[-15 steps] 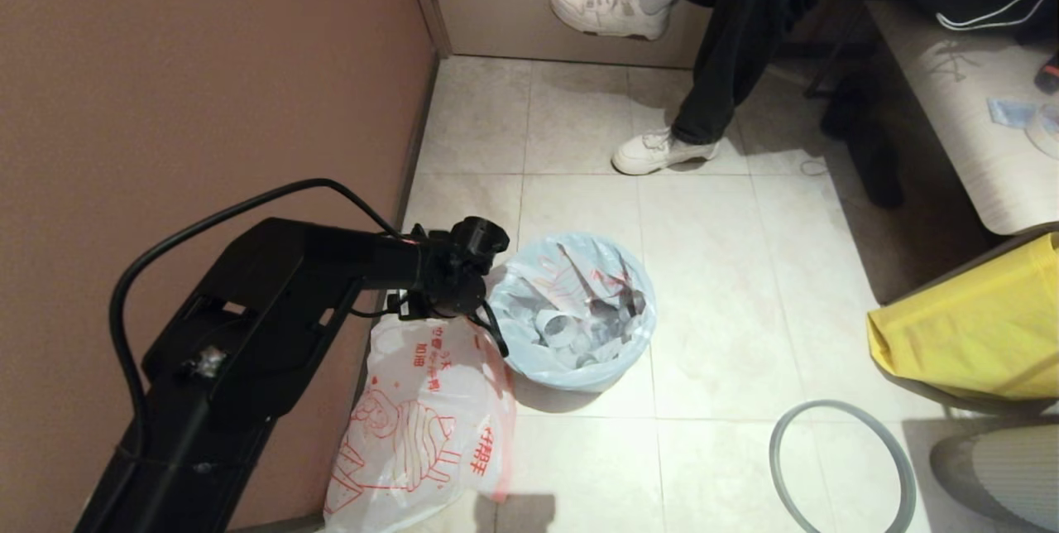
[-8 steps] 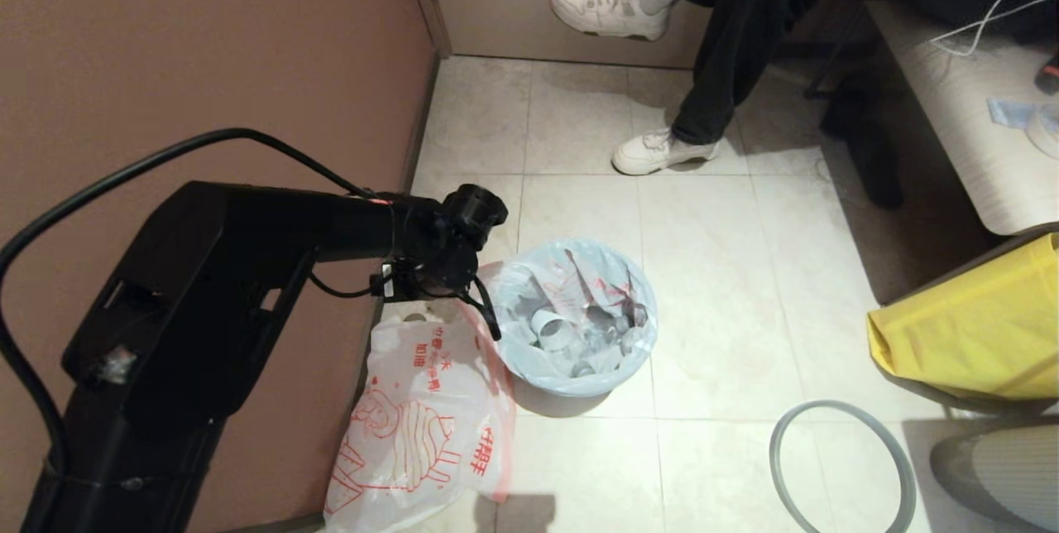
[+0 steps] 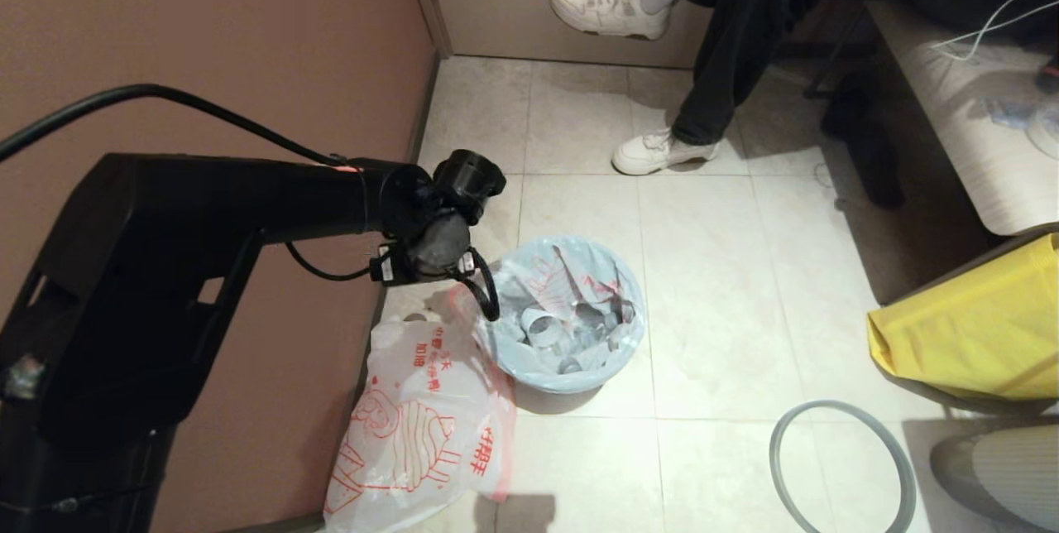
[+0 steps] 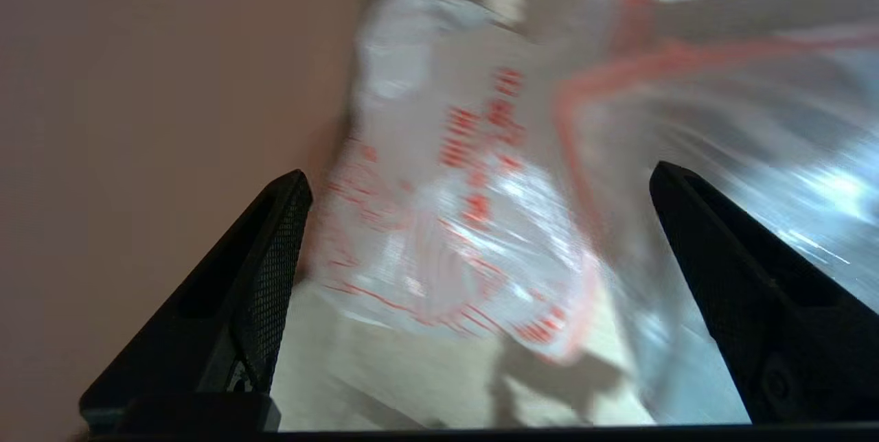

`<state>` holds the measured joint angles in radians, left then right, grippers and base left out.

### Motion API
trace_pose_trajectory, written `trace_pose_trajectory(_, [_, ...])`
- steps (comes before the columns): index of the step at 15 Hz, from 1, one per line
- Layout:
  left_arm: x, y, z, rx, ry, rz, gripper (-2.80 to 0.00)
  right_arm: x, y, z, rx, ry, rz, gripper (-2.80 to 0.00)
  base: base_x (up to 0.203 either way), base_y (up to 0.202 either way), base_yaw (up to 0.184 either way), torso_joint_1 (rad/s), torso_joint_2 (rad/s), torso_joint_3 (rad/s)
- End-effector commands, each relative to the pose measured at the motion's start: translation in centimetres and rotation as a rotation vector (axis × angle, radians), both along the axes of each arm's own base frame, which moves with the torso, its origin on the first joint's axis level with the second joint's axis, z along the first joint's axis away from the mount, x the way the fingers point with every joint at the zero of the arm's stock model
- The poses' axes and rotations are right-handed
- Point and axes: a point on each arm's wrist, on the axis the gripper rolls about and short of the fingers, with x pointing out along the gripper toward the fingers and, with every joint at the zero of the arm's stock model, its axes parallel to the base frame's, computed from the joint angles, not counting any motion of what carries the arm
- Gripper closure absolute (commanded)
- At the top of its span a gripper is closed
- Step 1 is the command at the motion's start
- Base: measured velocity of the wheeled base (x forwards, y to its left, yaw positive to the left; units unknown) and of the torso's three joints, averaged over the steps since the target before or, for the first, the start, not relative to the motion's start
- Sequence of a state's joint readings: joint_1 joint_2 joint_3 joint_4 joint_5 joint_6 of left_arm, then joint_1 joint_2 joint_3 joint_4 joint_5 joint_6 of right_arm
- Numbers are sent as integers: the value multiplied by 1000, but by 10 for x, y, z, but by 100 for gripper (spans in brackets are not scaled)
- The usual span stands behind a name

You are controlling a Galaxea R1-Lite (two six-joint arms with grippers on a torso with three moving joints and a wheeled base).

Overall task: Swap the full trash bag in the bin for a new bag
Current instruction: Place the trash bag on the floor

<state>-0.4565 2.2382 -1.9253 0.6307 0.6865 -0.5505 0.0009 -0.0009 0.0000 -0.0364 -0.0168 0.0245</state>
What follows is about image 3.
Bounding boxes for white garbage bag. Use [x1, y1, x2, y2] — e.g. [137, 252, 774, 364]
[451, 233, 648, 396]

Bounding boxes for clear round plastic lid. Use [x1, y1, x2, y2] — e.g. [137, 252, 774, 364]
[1026, 107, 1059, 160]

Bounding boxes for black slippers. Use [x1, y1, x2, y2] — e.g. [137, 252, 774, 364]
[819, 74, 904, 211]

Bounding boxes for white paper cup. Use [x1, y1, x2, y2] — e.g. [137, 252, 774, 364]
[520, 308, 563, 349]

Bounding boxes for thin black left wrist cable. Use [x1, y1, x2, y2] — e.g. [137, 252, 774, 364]
[284, 240, 375, 283]

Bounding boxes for empty white red-printed plastic bag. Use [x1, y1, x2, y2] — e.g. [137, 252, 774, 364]
[324, 314, 515, 532]

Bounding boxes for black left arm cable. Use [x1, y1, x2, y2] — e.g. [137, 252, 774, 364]
[0, 83, 357, 170]

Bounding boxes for black trousers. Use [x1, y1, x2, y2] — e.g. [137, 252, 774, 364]
[655, 0, 907, 147]

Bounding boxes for yellow fabric bag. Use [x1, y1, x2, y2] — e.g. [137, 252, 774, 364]
[866, 233, 1059, 401]

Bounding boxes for clear plastic wrapper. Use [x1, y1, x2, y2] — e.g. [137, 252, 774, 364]
[985, 98, 1035, 130]

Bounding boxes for thin dark metal rod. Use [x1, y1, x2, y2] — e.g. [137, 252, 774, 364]
[801, 7, 865, 101]

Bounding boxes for grey bin rim ring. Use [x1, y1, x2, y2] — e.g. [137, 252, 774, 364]
[769, 401, 918, 533]

